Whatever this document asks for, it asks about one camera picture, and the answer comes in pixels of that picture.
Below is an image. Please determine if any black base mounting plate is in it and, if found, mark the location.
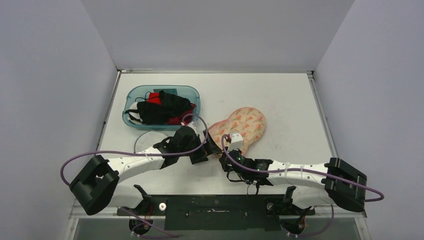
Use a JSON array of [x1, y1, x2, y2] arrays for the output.
[[131, 194, 316, 231]]

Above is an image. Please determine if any white black bra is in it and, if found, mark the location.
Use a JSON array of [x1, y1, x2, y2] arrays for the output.
[[124, 102, 143, 125]]

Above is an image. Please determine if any dark red lace bra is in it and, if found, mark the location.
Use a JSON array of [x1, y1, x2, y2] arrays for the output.
[[165, 103, 196, 126]]

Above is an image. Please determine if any teal plastic bin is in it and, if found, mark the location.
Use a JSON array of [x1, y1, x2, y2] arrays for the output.
[[122, 85, 201, 131]]

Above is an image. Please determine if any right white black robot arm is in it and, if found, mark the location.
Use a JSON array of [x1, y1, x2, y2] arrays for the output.
[[219, 150, 367, 215]]

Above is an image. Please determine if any purple cable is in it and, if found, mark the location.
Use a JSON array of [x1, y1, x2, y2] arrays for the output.
[[59, 113, 210, 187], [221, 134, 385, 203]]

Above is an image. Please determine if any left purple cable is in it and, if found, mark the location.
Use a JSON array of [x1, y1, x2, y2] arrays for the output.
[[59, 113, 210, 187]]

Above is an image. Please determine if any peach floral padded bra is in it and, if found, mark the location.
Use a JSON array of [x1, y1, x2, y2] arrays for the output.
[[208, 107, 267, 154]]

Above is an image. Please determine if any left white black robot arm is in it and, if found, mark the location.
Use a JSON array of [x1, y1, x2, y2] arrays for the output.
[[68, 126, 222, 216]]

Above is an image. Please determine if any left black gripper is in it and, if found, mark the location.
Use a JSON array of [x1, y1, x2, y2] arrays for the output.
[[178, 130, 222, 164]]

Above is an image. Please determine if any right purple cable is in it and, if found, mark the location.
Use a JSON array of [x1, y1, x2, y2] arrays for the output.
[[221, 134, 385, 203]]

